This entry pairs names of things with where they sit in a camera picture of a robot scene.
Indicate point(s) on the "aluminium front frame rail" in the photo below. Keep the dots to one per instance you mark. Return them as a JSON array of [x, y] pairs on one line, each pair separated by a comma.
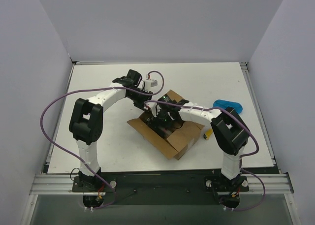
[[50, 184]]

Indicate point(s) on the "yellow utility knife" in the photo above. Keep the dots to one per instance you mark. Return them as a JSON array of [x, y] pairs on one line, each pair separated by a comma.
[[207, 134]]

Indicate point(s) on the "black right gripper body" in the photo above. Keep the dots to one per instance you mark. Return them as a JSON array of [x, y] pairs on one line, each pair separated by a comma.
[[160, 121]]

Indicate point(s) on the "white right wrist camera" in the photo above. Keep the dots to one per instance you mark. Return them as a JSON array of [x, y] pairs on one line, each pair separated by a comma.
[[153, 107]]

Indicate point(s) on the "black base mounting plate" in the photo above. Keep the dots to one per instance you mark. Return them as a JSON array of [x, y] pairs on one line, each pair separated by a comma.
[[167, 189]]

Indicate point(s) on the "brown cardboard express box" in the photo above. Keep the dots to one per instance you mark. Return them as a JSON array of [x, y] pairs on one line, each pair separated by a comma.
[[175, 145]]

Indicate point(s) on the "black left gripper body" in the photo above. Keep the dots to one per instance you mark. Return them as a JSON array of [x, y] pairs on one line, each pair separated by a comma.
[[141, 103]]

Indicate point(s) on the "blue plastic packet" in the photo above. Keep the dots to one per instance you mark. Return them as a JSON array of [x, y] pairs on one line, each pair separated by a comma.
[[225, 104]]

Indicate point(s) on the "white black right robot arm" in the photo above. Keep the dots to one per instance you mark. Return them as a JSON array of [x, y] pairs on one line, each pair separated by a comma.
[[227, 126]]

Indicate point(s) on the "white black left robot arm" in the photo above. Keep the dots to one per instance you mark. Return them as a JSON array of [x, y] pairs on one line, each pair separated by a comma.
[[86, 123]]

